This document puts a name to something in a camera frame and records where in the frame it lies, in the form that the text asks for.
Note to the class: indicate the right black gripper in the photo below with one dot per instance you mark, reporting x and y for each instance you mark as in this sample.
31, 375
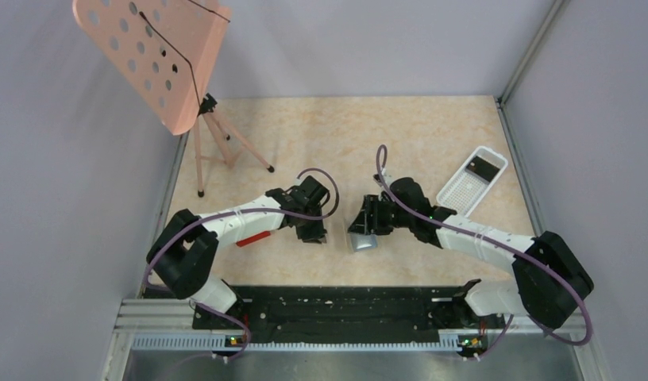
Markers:
368, 221

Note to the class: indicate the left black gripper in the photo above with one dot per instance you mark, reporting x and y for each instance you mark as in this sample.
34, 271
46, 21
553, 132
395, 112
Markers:
316, 235

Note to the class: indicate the silver blue credit card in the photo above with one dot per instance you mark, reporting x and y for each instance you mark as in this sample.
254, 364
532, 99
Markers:
360, 243

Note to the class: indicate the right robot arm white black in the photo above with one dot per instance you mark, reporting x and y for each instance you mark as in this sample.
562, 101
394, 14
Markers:
548, 283

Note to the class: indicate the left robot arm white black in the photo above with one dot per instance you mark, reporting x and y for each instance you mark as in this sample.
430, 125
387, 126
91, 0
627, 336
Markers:
183, 254

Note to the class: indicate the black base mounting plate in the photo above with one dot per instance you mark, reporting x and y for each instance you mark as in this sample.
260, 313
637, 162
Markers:
357, 315

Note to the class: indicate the white perforated plastic basket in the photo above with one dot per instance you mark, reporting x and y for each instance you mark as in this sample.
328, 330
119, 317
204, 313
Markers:
463, 192

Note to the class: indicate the black item in basket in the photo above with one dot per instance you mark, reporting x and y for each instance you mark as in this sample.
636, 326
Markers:
483, 169

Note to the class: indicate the pink perforated music stand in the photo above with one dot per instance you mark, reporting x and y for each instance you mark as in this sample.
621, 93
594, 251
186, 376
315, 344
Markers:
167, 51

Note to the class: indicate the aluminium side rail left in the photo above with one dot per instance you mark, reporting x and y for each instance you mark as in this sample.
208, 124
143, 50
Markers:
173, 174

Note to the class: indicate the aluminium frame rail front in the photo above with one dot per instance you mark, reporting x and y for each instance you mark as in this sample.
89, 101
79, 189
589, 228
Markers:
169, 325

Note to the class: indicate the aluminium corner post right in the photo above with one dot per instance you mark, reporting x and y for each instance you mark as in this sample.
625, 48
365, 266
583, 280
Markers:
538, 40

